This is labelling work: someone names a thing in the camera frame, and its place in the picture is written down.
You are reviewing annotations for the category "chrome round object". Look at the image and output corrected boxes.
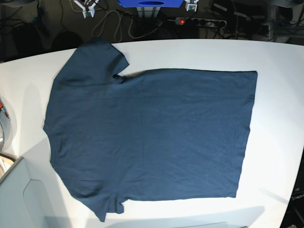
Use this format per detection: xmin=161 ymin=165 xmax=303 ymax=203
xmin=0 ymin=100 xmax=11 ymax=151

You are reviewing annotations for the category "blue plastic box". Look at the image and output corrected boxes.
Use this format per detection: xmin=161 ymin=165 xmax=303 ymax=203
xmin=118 ymin=0 xmax=184 ymax=8

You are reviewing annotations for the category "grey looped cable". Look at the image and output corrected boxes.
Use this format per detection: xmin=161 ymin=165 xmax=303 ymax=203
xmin=91 ymin=9 xmax=164 ymax=41

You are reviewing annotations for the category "black power strip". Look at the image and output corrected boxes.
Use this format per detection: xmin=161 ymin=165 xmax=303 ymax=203
xmin=173 ymin=17 xmax=227 ymax=29

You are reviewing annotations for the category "dark blue T-shirt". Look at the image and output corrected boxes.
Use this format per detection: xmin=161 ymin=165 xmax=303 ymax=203
xmin=43 ymin=40 xmax=258 ymax=221

